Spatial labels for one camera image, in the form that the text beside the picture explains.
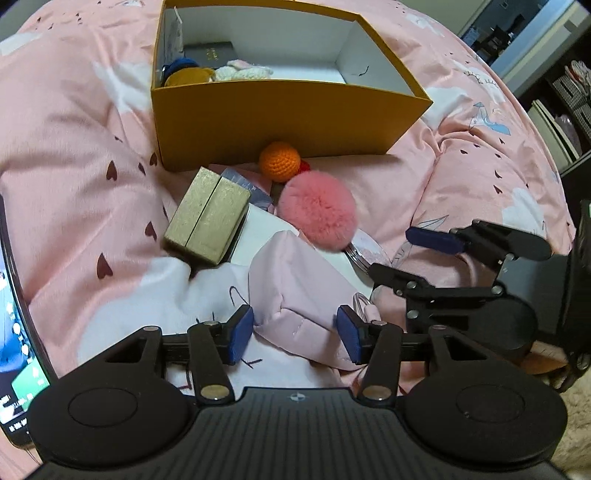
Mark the pink fur pompom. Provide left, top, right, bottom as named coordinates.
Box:
left=276, top=170, right=357, bottom=252

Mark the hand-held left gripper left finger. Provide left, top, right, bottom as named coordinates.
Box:
left=97, top=305, right=256, bottom=403

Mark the dark chair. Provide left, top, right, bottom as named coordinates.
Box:
left=471, top=25, right=511, bottom=58

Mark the dark shelf unit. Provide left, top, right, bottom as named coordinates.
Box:
left=508, top=41, right=591, bottom=176

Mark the gold gift box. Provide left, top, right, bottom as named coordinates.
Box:
left=164, top=167, right=251, bottom=266

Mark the beige fluffy cloth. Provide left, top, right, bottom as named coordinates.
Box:
left=547, top=369, right=591, bottom=480

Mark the round glitter compact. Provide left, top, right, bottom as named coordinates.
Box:
left=344, top=231, right=393, bottom=273

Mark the pink fabric pouch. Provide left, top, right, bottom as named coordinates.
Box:
left=248, top=230, right=384, bottom=372

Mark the smartphone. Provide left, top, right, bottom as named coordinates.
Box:
left=0, top=194, right=52, bottom=450

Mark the orange cardboard box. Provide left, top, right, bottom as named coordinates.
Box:
left=151, top=0, right=435, bottom=172

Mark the small black box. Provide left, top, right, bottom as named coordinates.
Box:
left=185, top=41, right=241, bottom=68

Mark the blue picture card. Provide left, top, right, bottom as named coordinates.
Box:
left=221, top=167, right=274, bottom=210

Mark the checked storage basket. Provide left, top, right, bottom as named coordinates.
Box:
left=551, top=74, right=591, bottom=112

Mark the brown teddy bear plush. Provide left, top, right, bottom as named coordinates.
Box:
left=161, top=58, right=217, bottom=88

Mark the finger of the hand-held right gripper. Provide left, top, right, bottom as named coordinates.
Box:
left=405, top=220, right=553, bottom=278
left=368, top=262, right=505, bottom=308

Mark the cream storage bin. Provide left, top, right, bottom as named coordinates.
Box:
left=529, top=99, right=583, bottom=162

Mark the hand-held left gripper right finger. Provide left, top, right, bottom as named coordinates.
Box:
left=336, top=305, right=491, bottom=403

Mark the orange crochet ball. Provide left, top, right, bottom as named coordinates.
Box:
left=259, top=142, right=303, bottom=178

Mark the white crochet doll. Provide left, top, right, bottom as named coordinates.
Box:
left=215, top=59, right=273, bottom=83

